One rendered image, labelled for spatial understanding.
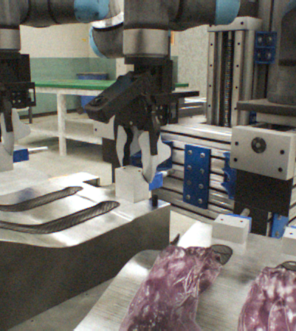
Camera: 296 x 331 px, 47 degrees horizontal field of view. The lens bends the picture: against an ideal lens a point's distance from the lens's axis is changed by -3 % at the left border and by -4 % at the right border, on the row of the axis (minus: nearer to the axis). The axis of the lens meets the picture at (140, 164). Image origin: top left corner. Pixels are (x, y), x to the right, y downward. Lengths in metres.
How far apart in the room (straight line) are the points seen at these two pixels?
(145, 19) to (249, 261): 0.39
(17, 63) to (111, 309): 0.56
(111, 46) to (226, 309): 0.96
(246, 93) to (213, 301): 0.75
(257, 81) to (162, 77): 0.52
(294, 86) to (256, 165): 0.20
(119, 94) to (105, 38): 0.64
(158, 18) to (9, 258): 0.41
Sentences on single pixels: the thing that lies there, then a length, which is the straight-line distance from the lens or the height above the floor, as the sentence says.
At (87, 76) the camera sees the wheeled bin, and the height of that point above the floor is 0.88.
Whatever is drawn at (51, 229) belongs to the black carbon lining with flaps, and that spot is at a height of 0.88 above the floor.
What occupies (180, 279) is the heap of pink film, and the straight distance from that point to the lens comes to 0.38.
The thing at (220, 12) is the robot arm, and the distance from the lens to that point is 0.63.
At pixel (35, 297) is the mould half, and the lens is 0.50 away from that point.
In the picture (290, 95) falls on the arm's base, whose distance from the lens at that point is 0.84.
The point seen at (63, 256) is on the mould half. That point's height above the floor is 0.87.
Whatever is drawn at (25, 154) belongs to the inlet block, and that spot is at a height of 0.93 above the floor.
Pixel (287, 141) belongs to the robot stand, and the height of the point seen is 0.98.
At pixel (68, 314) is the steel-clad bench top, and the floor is 0.80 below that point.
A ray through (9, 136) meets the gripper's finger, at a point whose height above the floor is 0.98.
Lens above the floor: 1.12
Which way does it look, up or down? 16 degrees down
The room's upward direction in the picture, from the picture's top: straight up
